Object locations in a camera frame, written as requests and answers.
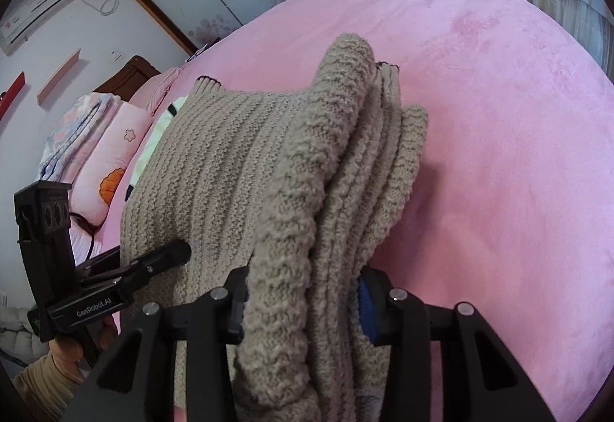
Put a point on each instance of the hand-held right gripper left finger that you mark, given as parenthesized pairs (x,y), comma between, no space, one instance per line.
(235,302)

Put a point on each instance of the white flower pillow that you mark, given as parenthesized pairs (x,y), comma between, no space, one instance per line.
(80,244)

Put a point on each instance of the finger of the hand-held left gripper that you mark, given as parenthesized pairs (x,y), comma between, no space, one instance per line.
(163,256)

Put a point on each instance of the pink flower pillow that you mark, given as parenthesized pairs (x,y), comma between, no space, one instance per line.
(120,139)

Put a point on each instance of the grey knit sweater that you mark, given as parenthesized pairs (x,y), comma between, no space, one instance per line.
(216,163)

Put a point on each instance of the pink bed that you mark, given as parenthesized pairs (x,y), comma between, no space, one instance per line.
(479,139)

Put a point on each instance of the red wall shelf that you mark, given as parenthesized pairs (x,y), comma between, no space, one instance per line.
(12,96)

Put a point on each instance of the white padded cloth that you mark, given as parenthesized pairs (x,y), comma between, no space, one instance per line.
(17,331)

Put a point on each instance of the person's left hand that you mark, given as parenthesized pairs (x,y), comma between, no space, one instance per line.
(67,352)

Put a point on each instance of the folded floral quilt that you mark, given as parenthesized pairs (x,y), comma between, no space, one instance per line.
(72,134)

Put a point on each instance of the white air conditioner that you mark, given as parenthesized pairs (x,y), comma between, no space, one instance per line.
(33,14)

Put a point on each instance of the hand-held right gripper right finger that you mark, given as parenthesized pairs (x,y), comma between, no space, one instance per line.
(368,307)

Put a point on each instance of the folded cream black garment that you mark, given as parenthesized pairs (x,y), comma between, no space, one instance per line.
(148,153)

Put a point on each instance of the pink wall shelf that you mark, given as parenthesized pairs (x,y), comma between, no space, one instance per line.
(60,74)

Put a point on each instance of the wooden headboard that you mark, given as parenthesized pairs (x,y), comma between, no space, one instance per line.
(129,76)

